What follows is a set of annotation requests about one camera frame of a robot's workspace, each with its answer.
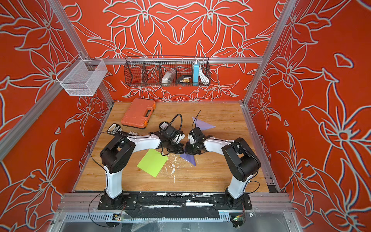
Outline orange plastic tool case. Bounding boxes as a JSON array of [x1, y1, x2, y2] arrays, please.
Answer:
[[121, 98, 156, 129]]

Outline white cables in basket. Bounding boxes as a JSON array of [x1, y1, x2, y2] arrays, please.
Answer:
[[199, 62, 211, 85]]

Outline dark purple square paper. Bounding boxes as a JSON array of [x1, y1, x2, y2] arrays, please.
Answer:
[[180, 153, 196, 166]]

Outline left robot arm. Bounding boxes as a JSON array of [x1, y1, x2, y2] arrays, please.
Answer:
[[98, 132, 184, 210]]

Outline light lavender square paper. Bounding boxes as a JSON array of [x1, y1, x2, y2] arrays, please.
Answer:
[[192, 117, 215, 131]]

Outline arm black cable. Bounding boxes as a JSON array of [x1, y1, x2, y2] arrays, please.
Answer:
[[191, 110, 202, 130], [149, 113, 184, 137]]

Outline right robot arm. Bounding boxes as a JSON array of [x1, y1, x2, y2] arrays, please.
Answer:
[[185, 135, 261, 210]]

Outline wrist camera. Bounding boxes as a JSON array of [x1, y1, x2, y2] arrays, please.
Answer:
[[173, 130, 185, 144], [187, 127, 205, 144]]

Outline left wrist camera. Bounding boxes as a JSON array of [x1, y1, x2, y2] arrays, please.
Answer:
[[173, 130, 185, 144]]

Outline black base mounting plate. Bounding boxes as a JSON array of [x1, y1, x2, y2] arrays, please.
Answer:
[[98, 192, 252, 210]]

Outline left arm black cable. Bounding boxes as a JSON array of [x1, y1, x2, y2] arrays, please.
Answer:
[[149, 113, 184, 137]]

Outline black item in basket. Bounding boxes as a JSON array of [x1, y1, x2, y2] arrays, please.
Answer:
[[176, 74, 193, 84]]

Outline light blue box in basket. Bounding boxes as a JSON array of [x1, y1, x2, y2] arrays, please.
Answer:
[[192, 63, 200, 86]]

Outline lime green square paper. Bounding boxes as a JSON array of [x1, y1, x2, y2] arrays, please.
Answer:
[[137, 149, 168, 178]]

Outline white slotted cable duct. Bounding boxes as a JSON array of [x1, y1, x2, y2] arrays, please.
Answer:
[[63, 212, 231, 223]]

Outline silver packet in basket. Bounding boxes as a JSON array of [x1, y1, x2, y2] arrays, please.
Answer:
[[161, 70, 176, 87]]

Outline black wire wall basket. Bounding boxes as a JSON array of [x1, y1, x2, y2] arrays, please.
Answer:
[[124, 56, 211, 87]]

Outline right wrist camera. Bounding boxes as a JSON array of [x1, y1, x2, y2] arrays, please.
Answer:
[[187, 127, 205, 144]]

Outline clear plastic wall bin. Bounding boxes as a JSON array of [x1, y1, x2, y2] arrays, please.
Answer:
[[57, 60, 107, 96]]

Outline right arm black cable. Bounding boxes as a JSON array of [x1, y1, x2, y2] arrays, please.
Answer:
[[191, 110, 202, 130]]

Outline black round disc with label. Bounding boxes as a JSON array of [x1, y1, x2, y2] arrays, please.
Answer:
[[159, 121, 171, 132]]

